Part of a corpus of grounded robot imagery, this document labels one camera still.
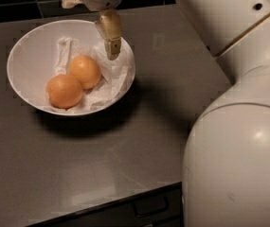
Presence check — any orange at bowl front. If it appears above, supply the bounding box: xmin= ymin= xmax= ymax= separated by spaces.
xmin=46 ymin=75 xmax=83 ymax=109

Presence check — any dark drawer front with handle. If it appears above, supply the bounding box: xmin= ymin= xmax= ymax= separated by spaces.
xmin=28 ymin=183 xmax=184 ymax=227

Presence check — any orange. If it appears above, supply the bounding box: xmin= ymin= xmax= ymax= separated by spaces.
xmin=68 ymin=55 xmax=101 ymax=90
xmin=46 ymin=75 xmax=83 ymax=109

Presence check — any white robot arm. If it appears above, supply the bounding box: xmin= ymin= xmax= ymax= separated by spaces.
xmin=175 ymin=0 xmax=270 ymax=227

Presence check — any white crumpled paper liner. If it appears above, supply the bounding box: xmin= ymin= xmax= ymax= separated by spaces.
xmin=45 ymin=37 xmax=135 ymax=115

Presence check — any large white bowl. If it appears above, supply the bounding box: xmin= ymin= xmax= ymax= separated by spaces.
xmin=6 ymin=19 xmax=136 ymax=117

